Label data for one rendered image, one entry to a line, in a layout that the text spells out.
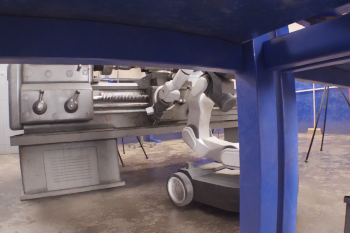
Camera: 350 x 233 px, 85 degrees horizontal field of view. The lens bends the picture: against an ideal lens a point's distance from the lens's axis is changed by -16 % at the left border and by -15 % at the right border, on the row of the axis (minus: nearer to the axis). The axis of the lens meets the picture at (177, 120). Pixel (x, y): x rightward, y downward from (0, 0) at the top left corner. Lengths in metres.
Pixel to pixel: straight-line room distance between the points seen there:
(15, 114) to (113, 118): 0.77
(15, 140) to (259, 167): 1.53
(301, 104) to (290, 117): 5.24
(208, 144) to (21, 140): 1.25
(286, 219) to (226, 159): 0.76
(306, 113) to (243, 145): 5.26
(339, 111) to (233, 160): 4.32
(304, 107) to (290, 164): 5.21
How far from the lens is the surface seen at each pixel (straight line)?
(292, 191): 0.57
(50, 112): 1.68
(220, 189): 1.18
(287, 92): 0.53
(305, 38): 0.43
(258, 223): 0.50
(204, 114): 1.48
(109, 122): 1.89
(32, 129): 1.86
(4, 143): 5.16
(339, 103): 5.38
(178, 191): 1.37
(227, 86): 1.36
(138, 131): 1.78
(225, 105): 1.32
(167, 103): 1.43
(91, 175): 1.83
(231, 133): 3.03
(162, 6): 0.31
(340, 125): 5.39
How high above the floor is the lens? 0.52
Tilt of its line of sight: 1 degrees down
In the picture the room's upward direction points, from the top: 3 degrees counter-clockwise
